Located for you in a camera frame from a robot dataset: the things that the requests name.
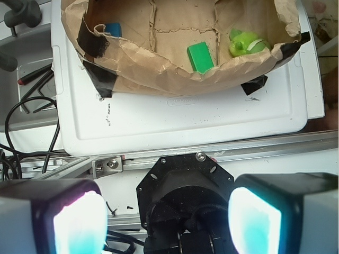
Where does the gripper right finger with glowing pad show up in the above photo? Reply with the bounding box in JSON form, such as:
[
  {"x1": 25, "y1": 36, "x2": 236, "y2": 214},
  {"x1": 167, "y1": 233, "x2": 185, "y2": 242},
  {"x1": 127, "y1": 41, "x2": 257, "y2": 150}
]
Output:
[{"x1": 228, "y1": 173, "x2": 338, "y2": 253}]

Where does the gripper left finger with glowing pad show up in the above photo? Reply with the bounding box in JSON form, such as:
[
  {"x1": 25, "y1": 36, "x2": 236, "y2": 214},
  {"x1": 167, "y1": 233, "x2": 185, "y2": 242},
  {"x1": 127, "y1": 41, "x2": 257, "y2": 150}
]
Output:
[{"x1": 1, "y1": 179, "x2": 108, "y2": 253}]

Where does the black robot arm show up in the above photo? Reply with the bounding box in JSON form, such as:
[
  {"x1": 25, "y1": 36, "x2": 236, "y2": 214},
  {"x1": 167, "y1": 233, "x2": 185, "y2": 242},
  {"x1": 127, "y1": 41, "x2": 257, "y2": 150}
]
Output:
[{"x1": 1, "y1": 154, "x2": 338, "y2": 253}]

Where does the green block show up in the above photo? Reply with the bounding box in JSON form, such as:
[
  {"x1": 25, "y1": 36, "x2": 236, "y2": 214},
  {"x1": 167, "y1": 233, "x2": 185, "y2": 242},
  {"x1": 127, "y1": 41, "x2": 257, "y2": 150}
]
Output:
[{"x1": 186, "y1": 42, "x2": 214, "y2": 74}]

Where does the blue block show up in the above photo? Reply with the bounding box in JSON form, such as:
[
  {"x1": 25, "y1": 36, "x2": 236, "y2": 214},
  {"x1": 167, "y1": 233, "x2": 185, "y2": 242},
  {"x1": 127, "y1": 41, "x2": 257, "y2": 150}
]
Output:
[{"x1": 105, "y1": 23, "x2": 122, "y2": 37}]

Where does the black allen key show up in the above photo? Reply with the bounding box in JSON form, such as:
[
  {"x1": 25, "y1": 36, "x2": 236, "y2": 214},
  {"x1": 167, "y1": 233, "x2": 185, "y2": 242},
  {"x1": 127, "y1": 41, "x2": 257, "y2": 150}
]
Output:
[{"x1": 21, "y1": 70, "x2": 55, "y2": 113}]

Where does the green plush toy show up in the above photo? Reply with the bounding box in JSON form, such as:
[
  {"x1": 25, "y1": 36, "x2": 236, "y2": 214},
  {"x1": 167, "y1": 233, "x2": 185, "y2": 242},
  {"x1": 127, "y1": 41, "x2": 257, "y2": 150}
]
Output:
[{"x1": 229, "y1": 29, "x2": 272, "y2": 57}]

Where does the brown paper bag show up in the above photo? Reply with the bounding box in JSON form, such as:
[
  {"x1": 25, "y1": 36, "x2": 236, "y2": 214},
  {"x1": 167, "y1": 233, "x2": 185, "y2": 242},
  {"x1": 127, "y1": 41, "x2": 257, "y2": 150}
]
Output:
[{"x1": 61, "y1": 1, "x2": 310, "y2": 96}]

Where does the aluminium frame rail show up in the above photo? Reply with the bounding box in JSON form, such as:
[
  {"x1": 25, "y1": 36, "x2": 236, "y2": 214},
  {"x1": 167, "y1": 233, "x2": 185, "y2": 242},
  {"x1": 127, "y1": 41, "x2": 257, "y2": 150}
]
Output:
[{"x1": 21, "y1": 130, "x2": 338, "y2": 179}]

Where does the black cable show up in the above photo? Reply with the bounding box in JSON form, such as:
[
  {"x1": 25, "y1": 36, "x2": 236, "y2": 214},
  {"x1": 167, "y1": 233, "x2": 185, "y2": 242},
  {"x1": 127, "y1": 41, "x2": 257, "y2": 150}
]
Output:
[{"x1": 0, "y1": 96, "x2": 62, "y2": 183}]

